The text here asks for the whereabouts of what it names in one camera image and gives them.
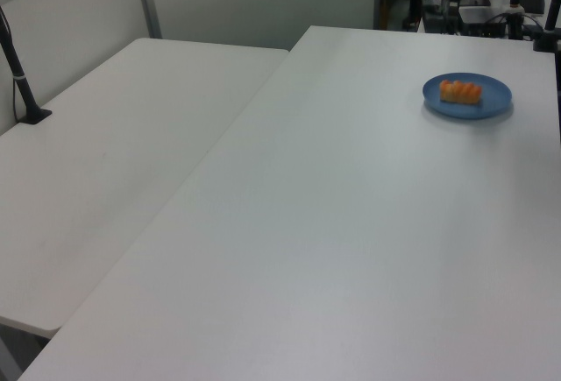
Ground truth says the black cable on stand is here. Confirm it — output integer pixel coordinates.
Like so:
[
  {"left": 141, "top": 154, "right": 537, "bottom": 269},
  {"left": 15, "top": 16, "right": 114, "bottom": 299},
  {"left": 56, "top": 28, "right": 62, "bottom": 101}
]
[{"left": 0, "top": 4, "right": 23, "bottom": 123}]

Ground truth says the grey partition frame post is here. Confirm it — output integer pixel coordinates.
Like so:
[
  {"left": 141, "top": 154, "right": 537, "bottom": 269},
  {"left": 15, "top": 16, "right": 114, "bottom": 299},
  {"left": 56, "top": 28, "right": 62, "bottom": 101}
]
[{"left": 132, "top": 0, "right": 164, "bottom": 40}]

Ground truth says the black cylinder with yellow knob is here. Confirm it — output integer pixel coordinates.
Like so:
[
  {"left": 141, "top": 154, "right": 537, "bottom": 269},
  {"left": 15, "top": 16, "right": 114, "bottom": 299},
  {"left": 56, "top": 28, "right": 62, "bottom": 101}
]
[{"left": 507, "top": 0, "right": 526, "bottom": 41}]

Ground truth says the black camera stand pole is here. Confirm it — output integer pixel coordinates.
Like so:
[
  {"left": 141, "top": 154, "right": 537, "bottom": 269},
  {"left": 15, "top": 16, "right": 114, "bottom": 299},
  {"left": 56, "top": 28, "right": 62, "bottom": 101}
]
[{"left": 0, "top": 5, "right": 53, "bottom": 125}]

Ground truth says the blue round plate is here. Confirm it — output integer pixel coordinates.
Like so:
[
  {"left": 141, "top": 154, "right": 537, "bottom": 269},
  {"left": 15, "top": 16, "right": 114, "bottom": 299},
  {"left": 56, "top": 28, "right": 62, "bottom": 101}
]
[{"left": 422, "top": 73, "right": 514, "bottom": 121}]

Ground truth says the orange toy bread loaf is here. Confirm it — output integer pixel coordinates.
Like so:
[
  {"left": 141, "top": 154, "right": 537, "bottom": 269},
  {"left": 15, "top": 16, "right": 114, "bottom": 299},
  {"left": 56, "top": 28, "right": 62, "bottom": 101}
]
[{"left": 439, "top": 80, "right": 483, "bottom": 105}]

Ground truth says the black electronics box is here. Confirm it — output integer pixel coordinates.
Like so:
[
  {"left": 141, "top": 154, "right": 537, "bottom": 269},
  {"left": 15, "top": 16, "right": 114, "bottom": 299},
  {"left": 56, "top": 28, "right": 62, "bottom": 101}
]
[{"left": 457, "top": 5, "right": 510, "bottom": 39}]

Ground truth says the black clamped stand pole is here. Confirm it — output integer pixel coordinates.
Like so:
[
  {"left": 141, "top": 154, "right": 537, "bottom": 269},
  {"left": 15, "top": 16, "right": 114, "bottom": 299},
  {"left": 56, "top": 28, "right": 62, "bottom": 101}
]
[{"left": 531, "top": 0, "right": 561, "bottom": 53}]

